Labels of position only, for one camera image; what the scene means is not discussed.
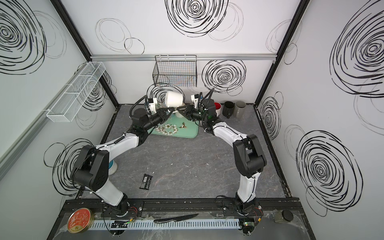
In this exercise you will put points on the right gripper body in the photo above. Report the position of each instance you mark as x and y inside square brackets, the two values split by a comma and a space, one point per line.
[196, 115]

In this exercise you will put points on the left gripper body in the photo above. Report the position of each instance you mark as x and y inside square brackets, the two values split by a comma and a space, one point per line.
[154, 121]

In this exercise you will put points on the cream white mug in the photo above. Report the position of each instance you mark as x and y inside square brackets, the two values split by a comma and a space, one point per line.
[218, 107]

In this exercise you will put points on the black mug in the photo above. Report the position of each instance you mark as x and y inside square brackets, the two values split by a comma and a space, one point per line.
[228, 109]

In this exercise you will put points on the green floral tray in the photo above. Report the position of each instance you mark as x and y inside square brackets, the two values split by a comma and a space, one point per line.
[177, 126]

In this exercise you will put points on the grey brown mug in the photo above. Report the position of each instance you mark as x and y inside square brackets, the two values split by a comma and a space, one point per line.
[239, 109]

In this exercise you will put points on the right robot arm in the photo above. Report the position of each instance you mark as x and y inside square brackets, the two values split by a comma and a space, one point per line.
[248, 153]

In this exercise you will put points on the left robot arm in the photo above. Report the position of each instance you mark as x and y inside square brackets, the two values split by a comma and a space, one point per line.
[91, 169]

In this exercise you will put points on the teal white cup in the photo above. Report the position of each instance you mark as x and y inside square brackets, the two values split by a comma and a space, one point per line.
[113, 167]

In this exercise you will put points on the white mesh shelf basket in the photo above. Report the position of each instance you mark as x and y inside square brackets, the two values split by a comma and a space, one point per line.
[76, 93]

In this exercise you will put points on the black knife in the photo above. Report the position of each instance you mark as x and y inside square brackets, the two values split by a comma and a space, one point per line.
[175, 219]

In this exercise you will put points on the red round tin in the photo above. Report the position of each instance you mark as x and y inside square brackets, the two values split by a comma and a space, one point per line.
[80, 220]

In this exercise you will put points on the dark lidded jar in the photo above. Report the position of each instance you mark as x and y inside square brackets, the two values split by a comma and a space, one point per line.
[283, 216]

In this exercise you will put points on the black wire basket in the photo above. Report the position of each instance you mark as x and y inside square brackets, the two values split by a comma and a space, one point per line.
[176, 70]

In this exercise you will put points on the white slotted cable duct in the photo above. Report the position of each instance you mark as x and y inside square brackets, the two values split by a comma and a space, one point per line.
[192, 224]

